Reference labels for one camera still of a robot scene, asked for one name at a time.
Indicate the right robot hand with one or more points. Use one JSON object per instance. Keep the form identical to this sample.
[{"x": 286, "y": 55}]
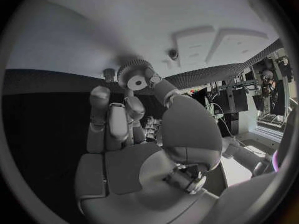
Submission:
[{"x": 130, "y": 171}]

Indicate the toothed gear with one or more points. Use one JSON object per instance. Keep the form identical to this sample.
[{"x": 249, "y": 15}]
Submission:
[{"x": 130, "y": 69}]

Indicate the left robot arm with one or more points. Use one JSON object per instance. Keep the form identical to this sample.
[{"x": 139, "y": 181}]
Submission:
[{"x": 243, "y": 153}]

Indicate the white task board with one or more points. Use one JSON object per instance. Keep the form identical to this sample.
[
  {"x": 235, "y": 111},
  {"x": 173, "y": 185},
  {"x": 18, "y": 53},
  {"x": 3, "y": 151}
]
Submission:
[{"x": 140, "y": 22}]

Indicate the small knurled peg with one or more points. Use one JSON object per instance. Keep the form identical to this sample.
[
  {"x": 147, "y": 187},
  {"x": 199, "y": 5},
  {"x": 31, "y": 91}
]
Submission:
[{"x": 108, "y": 74}]

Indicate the short dark cylinder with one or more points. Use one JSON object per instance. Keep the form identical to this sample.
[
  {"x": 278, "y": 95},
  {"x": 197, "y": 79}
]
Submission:
[{"x": 173, "y": 53}]

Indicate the person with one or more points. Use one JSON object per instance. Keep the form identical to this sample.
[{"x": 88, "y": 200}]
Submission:
[{"x": 266, "y": 82}]

